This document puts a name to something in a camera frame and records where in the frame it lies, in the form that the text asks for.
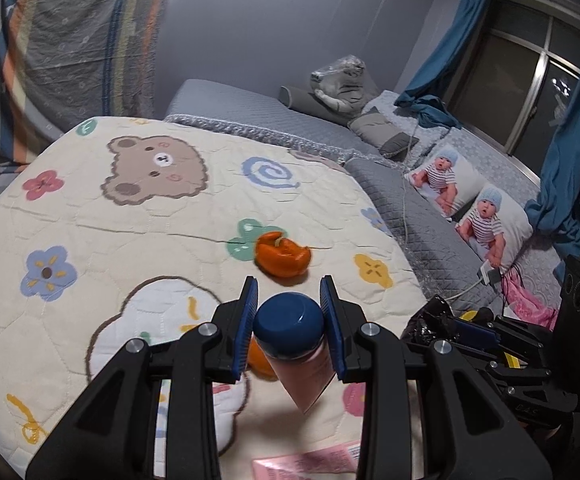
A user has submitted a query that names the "blue curtain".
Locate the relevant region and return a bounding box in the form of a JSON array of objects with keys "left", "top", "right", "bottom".
[
  {"left": 395, "top": 0, "right": 501, "bottom": 128},
  {"left": 525, "top": 30, "right": 580, "bottom": 271}
]

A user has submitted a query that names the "orange toy on quilt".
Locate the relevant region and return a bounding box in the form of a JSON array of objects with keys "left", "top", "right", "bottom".
[{"left": 254, "top": 230, "right": 313, "bottom": 277}]

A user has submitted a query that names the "grey quilted bedspread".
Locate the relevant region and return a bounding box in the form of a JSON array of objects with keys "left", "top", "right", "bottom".
[{"left": 162, "top": 77, "right": 571, "bottom": 311}]

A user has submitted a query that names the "pink tube with blue cap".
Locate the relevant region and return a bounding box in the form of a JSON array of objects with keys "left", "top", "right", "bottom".
[{"left": 252, "top": 292, "right": 338, "bottom": 416}]

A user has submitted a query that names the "tiger plush in plastic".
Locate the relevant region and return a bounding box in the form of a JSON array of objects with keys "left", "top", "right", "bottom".
[{"left": 311, "top": 55, "right": 376, "bottom": 113}]

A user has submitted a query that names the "orange mandarin peel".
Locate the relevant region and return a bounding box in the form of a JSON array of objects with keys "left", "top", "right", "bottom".
[{"left": 245, "top": 337, "right": 278, "bottom": 380}]

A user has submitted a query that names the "white charger plug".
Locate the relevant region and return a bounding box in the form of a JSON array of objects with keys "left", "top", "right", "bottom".
[{"left": 477, "top": 262, "right": 503, "bottom": 286}]

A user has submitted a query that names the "pink cloth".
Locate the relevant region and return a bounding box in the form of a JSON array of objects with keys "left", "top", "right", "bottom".
[{"left": 500, "top": 270, "right": 558, "bottom": 331}]

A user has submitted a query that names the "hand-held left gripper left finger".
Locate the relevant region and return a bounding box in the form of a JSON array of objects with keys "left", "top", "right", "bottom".
[{"left": 25, "top": 276, "right": 260, "bottom": 480}]

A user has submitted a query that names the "black plastic bag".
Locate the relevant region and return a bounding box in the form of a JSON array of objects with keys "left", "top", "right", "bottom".
[{"left": 400, "top": 295, "right": 466, "bottom": 352}]

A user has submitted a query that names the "pink flat packet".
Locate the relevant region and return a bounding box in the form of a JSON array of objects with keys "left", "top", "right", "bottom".
[{"left": 252, "top": 440, "right": 363, "bottom": 480}]

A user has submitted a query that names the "white charging cable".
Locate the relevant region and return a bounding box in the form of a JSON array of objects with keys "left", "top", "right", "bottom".
[{"left": 400, "top": 120, "right": 491, "bottom": 301}]

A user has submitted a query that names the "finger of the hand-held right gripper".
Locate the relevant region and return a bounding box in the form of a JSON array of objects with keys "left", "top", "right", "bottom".
[{"left": 450, "top": 312, "right": 513, "bottom": 351}]

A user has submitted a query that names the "small grey pillow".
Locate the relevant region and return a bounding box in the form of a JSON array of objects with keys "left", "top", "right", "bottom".
[{"left": 347, "top": 110, "right": 407, "bottom": 156}]

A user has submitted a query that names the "baby print pillow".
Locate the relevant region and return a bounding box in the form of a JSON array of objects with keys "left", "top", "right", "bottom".
[
  {"left": 455, "top": 184, "right": 535, "bottom": 271},
  {"left": 404, "top": 144, "right": 488, "bottom": 221}
]

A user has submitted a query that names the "cartoon printed blanket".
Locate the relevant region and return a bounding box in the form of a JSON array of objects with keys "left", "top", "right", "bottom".
[{"left": 0, "top": 116, "right": 431, "bottom": 480}]

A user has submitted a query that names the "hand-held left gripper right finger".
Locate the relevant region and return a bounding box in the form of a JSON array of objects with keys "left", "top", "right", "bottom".
[{"left": 320, "top": 275, "right": 553, "bottom": 480}]

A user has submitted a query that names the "yellow bin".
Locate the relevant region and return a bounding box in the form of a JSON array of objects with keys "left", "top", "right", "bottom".
[{"left": 457, "top": 307, "right": 526, "bottom": 371}]

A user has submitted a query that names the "striped grey hanging cloth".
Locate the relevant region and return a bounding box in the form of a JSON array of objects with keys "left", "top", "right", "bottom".
[{"left": 0, "top": 0, "right": 186, "bottom": 171}]

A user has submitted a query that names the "window with metal frame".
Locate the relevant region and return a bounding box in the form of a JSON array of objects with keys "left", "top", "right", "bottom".
[{"left": 442, "top": 0, "right": 580, "bottom": 156}]

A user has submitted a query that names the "grey bolster pillow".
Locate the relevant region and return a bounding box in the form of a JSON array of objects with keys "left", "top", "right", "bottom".
[{"left": 278, "top": 85, "right": 351, "bottom": 123}]

